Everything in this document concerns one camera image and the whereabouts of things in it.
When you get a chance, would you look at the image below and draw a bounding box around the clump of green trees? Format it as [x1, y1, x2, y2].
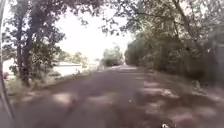
[99, 44, 125, 68]
[55, 49, 90, 68]

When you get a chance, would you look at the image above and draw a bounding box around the grey asphalt road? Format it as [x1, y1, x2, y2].
[0, 64, 224, 128]

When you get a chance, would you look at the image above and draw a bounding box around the low white building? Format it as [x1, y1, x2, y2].
[52, 61, 85, 78]

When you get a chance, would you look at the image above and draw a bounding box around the dense wood of trees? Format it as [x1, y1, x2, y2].
[99, 0, 224, 88]

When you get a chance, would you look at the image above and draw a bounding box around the dry leafy verge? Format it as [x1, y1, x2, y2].
[139, 66, 224, 102]

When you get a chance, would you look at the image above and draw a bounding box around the robot's own part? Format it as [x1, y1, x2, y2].
[161, 123, 178, 128]

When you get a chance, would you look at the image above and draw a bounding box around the group of dark-trunked trees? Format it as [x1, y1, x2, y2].
[1, 0, 102, 88]

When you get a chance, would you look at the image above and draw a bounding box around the grass verge with weeds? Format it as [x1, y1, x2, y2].
[3, 65, 112, 98]

